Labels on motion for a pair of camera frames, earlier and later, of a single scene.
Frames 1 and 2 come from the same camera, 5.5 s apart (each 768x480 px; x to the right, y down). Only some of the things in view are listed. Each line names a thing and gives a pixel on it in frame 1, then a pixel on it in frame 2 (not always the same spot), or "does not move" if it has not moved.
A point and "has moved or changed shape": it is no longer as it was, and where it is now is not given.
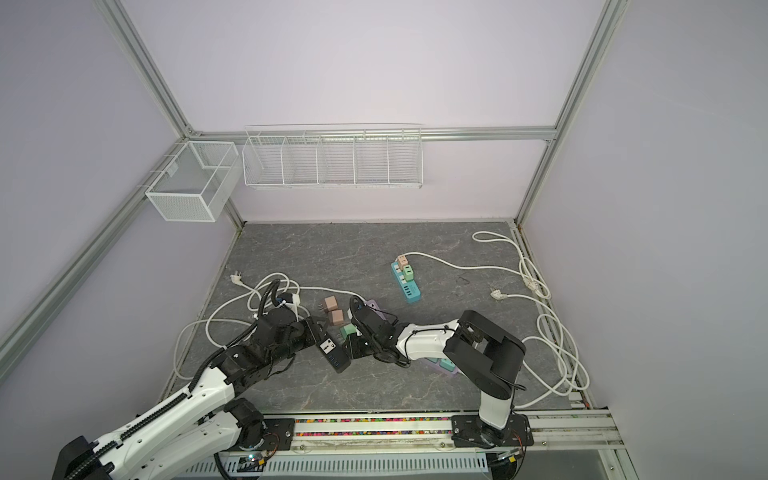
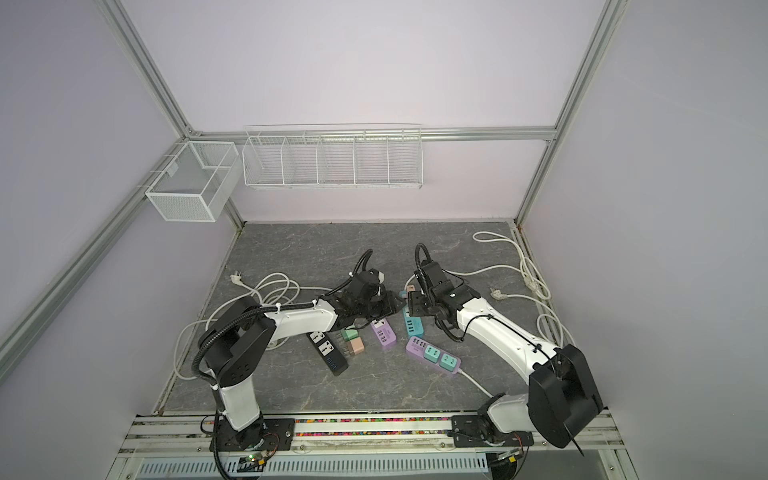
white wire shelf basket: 334,156 does not move
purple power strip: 444,363 has moved or changed shape
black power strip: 333,351 does not move
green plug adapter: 348,330 does not move
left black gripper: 309,334 -> 389,298
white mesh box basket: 197,182 does not move
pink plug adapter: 337,317 has moved or changed shape
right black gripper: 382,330 -> 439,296
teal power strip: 404,274 has moved or changed shape
